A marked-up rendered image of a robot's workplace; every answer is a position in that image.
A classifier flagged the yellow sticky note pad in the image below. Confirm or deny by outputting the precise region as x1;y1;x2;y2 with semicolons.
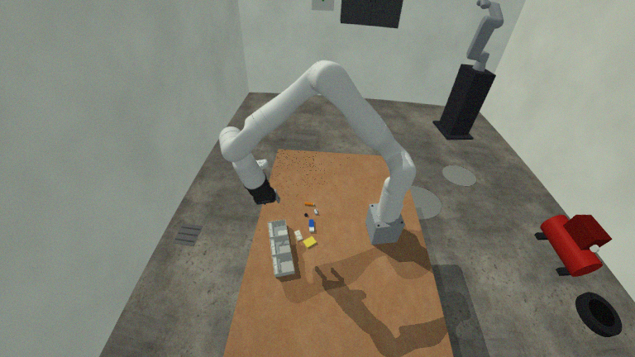
303;236;317;248

